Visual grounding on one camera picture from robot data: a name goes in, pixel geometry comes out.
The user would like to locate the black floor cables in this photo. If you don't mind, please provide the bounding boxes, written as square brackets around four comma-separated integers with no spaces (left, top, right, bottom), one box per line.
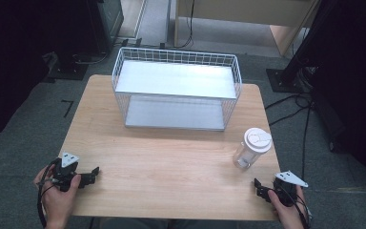
[264,65,318,182]

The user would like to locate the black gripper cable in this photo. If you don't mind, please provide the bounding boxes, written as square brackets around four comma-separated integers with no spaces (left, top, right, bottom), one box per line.
[36,157,62,229]
[279,182,313,229]

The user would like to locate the black metal stand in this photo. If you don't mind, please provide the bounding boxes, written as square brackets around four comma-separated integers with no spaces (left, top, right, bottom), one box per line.
[265,0,356,94]

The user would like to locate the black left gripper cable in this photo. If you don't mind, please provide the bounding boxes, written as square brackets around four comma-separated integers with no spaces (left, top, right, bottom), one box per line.
[36,157,62,229]

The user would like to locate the person's right hand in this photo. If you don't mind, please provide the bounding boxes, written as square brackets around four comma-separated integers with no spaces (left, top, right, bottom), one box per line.
[267,185,310,229]

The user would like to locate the person's left hand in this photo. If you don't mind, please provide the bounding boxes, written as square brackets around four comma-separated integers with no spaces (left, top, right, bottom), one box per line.
[32,165,82,229]

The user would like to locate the black stand base plate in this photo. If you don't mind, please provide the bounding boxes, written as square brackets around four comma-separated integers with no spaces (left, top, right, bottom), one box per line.
[46,51,90,81]

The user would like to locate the clear bottle with white lid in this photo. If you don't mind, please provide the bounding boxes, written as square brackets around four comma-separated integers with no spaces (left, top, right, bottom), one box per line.
[232,127,274,170]

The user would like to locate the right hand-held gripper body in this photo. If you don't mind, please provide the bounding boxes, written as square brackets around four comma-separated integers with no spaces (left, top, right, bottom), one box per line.
[272,170,310,207]

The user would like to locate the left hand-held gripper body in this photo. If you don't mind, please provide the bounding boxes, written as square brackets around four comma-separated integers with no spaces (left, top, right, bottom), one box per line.
[52,152,82,193]

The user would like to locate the white wire shelf rack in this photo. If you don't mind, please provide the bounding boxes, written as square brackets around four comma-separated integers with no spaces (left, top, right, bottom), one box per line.
[111,46,243,133]

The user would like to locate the light wooden desk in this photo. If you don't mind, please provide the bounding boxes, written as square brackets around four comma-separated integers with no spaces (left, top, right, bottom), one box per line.
[173,0,321,57]

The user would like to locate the black hanging cable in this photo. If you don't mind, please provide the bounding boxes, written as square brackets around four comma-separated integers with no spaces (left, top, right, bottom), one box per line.
[175,0,195,51]

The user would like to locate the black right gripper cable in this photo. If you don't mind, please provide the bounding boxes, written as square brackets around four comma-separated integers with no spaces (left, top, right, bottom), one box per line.
[279,182,313,229]

